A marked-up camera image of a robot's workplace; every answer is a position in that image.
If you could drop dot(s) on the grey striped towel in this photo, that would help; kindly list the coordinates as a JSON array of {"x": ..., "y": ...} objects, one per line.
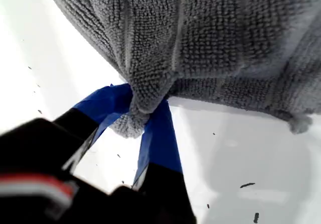
[{"x": 200, "y": 45}]

